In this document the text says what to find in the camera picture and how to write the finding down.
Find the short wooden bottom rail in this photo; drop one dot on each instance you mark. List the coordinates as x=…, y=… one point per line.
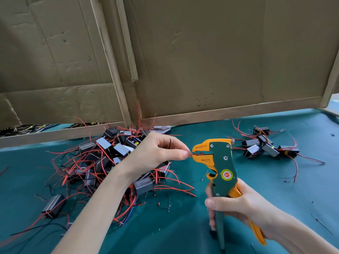
x=53, y=136

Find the flat grey board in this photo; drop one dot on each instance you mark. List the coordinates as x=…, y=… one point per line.
x=332, y=107

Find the person's left hand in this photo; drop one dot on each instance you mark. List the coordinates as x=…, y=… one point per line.
x=148, y=156

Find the creased brown cardboard panel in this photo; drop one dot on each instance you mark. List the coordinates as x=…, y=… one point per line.
x=47, y=55

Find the long wooden bottom rail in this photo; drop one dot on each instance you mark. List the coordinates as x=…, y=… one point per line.
x=228, y=111

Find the person's right hand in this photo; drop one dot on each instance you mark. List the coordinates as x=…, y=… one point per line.
x=246, y=206

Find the wooden corner post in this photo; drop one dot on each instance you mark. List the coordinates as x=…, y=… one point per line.
x=330, y=82

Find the wide wooden post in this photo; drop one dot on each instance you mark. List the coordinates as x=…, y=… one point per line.
x=110, y=60

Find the person's right forearm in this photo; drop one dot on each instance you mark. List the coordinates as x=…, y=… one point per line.
x=304, y=235

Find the smooth brown cardboard panel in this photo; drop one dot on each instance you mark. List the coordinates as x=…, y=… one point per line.
x=228, y=50

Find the thin wooden strip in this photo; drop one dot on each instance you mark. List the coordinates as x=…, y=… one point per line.
x=127, y=45

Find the person's left forearm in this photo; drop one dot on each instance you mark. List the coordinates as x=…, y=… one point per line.
x=90, y=219

